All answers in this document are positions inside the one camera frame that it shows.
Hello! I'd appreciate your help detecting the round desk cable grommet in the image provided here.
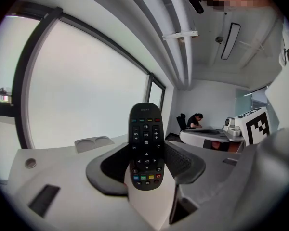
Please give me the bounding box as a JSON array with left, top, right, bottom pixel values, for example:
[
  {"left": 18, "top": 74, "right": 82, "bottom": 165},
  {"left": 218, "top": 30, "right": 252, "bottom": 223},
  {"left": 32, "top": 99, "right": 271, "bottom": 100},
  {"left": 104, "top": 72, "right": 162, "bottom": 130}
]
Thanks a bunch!
[{"left": 24, "top": 157, "right": 38, "bottom": 169}]

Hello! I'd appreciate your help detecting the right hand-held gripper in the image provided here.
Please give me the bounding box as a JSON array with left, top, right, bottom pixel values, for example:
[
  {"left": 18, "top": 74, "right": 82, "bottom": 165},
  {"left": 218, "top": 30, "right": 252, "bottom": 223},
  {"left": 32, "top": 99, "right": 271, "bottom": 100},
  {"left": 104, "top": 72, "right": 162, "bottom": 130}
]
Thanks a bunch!
[{"left": 179, "top": 106, "right": 272, "bottom": 154}]

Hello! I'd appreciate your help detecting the person's right hand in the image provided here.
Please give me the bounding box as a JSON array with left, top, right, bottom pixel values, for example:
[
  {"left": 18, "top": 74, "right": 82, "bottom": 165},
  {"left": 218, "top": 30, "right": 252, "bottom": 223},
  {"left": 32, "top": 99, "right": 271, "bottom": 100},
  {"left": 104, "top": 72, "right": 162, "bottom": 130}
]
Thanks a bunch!
[{"left": 210, "top": 141, "right": 240, "bottom": 154}]

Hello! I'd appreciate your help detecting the frosted glass door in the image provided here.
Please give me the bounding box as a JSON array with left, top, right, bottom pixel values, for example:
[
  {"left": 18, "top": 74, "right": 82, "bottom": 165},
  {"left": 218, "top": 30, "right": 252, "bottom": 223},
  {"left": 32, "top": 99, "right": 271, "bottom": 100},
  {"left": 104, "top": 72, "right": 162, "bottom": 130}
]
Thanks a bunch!
[{"left": 235, "top": 88, "right": 253, "bottom": 117}]

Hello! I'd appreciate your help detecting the white conduit bracket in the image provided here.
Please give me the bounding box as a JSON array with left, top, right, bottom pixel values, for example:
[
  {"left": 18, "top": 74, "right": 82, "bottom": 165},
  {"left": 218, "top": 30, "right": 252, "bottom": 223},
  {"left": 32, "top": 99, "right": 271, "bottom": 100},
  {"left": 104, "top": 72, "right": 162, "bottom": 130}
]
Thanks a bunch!
[{"left": 162, "top": 30, "right": 199, "bottom": 41}]

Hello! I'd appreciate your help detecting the black-framed ceiling light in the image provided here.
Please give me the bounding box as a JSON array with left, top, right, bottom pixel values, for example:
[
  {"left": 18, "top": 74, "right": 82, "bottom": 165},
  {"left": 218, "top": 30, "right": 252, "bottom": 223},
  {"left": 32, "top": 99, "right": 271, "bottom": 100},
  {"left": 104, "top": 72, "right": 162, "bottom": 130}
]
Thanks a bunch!
[{"left": 220, "top": 22, "right": 242, "bottom": 61}]

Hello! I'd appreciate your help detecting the black office chair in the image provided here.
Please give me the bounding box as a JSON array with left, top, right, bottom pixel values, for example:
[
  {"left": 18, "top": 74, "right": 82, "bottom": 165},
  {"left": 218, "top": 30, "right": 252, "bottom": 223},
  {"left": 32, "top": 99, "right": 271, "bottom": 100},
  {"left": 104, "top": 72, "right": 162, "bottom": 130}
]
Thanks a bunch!
[{"left": 176, "top": 113, "right": 187, "bottom": 131}]

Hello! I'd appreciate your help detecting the black remote control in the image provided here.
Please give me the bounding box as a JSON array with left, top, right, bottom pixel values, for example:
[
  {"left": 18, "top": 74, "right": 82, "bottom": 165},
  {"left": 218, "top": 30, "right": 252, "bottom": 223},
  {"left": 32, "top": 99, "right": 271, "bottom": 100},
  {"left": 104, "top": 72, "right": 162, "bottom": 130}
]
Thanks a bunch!
[{"left": 128, "top": 102, "right": 165, "bottom": 191}]

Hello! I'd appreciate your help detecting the black window frame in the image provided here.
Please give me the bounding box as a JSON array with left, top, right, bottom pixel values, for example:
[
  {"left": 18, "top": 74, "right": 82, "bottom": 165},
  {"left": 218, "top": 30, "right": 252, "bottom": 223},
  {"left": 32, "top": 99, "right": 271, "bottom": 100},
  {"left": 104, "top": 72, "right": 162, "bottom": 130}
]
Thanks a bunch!
[{"left": 0, "top": 1, "right": 167, "bottom": 150}]

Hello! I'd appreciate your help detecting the person's white printed shirt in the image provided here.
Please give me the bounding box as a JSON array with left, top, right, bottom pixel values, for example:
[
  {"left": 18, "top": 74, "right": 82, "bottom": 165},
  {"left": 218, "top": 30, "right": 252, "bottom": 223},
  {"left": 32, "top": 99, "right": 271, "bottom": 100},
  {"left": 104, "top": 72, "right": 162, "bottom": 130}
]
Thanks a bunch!
[{"left": 264, "top": 15, "right": 289, "bottom": 132}]

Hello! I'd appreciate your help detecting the right gripper fisheye camera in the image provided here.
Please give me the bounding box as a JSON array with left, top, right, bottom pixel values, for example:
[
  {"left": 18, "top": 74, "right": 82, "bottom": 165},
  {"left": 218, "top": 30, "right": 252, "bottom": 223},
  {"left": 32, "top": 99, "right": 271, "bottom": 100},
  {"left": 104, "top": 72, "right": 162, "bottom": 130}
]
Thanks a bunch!
[{"left": 223, "top": 117, "right": 236, "bottom": 130}]

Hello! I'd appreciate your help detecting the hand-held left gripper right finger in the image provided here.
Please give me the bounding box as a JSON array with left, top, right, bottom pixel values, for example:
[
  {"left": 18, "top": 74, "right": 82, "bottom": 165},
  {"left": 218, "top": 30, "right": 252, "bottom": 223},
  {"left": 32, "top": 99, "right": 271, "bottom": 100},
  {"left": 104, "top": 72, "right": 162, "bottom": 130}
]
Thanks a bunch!
[{"left": 163, "top": 140, "right": 247, "bottom": 225}]

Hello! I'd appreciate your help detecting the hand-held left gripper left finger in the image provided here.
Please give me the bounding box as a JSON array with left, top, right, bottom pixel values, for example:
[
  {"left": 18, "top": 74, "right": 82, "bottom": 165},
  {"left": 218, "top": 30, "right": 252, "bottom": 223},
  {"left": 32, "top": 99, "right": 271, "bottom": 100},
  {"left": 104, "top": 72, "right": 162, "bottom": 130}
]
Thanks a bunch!
[{"left": 14, "top": 142, "right": 145, "bottom": 231}]

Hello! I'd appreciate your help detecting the black head-worn camera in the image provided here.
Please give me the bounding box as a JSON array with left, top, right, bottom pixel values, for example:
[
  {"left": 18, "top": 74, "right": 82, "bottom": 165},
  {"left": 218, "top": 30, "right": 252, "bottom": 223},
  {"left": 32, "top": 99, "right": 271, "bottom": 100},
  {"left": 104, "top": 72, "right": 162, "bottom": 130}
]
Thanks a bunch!
[{"left": 182, "top": 0, "right": 205, "bottom": 15}]

